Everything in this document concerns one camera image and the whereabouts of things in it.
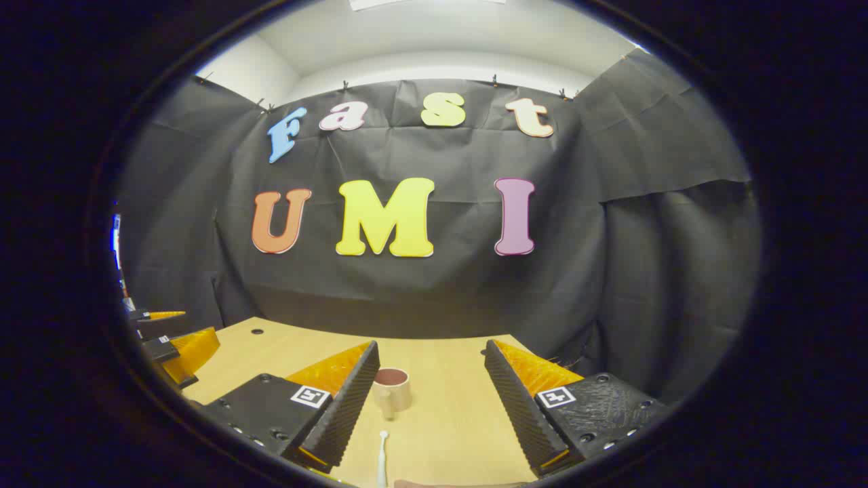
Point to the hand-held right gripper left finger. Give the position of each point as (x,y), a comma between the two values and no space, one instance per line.
(352,400)

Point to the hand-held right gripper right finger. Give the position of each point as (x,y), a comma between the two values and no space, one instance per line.
(515,407)

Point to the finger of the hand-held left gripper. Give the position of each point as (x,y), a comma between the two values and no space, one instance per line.
(193,349)
(159,329)

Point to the beige cup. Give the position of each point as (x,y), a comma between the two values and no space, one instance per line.
(393,400)

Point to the white toothbrush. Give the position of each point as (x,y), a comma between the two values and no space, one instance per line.
(382,461)

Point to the wooden desktop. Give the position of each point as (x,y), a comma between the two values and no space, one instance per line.
(441,420)

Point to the computer monitor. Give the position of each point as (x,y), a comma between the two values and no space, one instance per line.
(116,240)

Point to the black backdrop cloth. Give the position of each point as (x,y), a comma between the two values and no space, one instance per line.
(441,298)

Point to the ceiling light panel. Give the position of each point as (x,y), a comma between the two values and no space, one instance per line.
(420,3)

